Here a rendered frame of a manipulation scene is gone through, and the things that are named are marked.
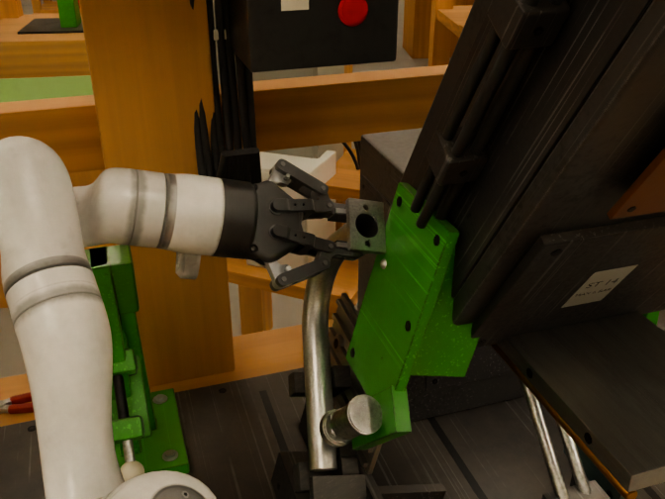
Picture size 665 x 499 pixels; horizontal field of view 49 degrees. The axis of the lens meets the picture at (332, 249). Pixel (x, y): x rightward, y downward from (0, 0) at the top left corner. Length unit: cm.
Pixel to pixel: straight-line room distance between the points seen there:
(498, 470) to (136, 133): 60
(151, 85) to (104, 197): 28
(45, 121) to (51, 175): 37
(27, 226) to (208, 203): 15
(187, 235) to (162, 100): 28
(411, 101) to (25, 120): 53
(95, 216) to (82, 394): 16
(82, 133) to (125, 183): 36
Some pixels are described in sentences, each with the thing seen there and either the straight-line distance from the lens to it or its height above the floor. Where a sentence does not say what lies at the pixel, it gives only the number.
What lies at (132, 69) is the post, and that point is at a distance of 91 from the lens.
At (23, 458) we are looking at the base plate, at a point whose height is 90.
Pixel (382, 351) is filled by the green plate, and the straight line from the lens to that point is 73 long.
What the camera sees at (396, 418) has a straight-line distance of 71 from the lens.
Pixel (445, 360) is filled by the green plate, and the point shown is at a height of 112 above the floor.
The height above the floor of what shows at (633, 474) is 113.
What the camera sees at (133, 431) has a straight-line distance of 88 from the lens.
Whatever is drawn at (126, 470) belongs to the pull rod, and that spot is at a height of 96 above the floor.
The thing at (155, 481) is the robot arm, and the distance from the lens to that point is 54.
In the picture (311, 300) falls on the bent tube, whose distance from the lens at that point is 83.
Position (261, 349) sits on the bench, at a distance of 116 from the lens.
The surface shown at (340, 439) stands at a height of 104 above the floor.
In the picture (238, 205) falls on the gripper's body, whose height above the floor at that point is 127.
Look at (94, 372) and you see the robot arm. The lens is 60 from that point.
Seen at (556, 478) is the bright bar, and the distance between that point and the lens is 78.
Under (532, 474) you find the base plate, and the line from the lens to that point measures 96.
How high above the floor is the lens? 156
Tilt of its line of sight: 28 degrees down
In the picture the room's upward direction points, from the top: straight up
